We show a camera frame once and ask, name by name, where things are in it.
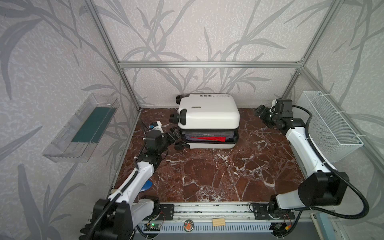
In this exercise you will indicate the small wooden block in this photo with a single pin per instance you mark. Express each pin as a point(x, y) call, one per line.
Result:
point(218, 222)

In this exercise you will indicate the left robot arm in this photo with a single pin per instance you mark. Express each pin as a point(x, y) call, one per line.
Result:
point(100, 228)

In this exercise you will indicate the white wire mesh basket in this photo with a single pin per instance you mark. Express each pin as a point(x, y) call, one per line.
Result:
point(334, 137)

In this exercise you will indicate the green circuit board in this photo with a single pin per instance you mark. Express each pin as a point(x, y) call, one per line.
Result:
point(152, 227)

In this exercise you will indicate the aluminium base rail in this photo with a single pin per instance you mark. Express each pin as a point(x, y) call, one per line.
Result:
point(210, 211)

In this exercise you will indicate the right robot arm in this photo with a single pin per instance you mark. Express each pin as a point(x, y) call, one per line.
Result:
point(324, 185)

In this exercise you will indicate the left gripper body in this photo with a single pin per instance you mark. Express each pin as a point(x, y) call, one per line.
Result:
point(172, 135)

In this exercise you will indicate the grey towel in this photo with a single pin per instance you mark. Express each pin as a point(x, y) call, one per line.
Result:
point(208, 134)

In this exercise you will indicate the black and white suitcase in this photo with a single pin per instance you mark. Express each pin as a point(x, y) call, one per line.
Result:
point(206, 112)

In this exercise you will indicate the purple trousers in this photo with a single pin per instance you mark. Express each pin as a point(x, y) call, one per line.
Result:
point(188, 138)

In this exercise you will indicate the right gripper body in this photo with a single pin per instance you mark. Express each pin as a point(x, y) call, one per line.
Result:
point(268, 114)

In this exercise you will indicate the round red green badge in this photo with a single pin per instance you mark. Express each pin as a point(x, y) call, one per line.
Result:
point(188, 226)

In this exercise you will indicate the red t-shirt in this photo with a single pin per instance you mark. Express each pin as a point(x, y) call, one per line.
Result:
point(212, 139)

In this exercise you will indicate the clear plastic wall tray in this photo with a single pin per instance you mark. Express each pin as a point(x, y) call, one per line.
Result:
point(78, 139)

